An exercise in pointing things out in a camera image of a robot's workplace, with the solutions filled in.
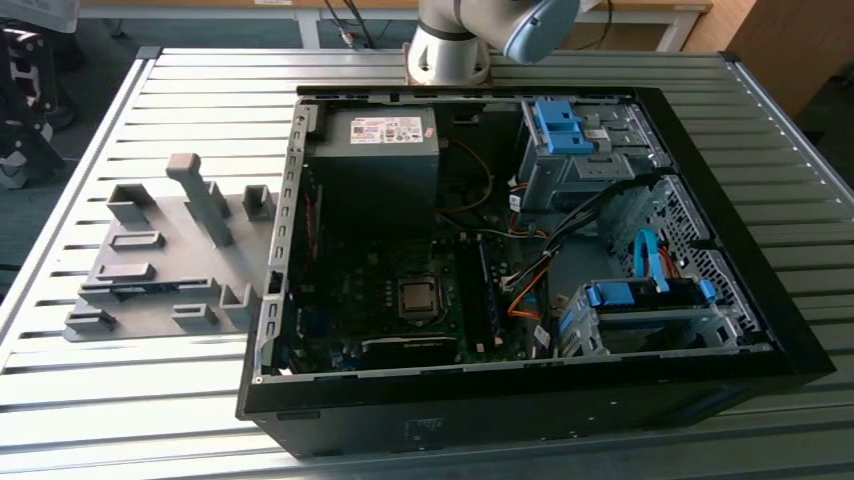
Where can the green RAM stick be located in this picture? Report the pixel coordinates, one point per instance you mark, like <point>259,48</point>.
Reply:
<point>143,289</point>

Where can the silver CPU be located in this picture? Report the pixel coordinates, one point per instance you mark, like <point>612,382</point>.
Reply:
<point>416,296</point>

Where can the grey power supply unit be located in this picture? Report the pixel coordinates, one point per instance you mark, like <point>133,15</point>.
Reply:
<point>373,185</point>

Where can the white board power connector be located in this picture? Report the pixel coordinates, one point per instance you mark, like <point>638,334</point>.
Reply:
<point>508,285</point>

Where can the green motherboard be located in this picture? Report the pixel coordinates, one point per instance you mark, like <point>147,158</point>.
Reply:
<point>360,300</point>

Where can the black graphics card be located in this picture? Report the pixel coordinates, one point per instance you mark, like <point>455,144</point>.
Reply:
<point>407,350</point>

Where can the grey metal drive cage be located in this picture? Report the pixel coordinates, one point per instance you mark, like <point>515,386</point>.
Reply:
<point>580,170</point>

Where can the blue disk carrier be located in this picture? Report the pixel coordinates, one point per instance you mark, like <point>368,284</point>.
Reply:
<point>610,295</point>

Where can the blue plastic drive latch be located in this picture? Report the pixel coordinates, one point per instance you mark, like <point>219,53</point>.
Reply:
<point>560,130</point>

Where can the black open PC case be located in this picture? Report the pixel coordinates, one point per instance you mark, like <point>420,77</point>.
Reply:
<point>534,410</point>

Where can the grey plastic parts rack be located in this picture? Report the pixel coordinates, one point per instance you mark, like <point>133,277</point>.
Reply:
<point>167,235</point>

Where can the grey metal disk bay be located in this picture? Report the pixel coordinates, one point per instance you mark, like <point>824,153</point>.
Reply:
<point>723,320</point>

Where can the black equipment stand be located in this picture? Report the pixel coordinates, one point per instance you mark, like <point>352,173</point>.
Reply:
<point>26,125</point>

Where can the brown wooden cabinet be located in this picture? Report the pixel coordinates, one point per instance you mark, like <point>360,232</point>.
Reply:
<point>794,50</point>

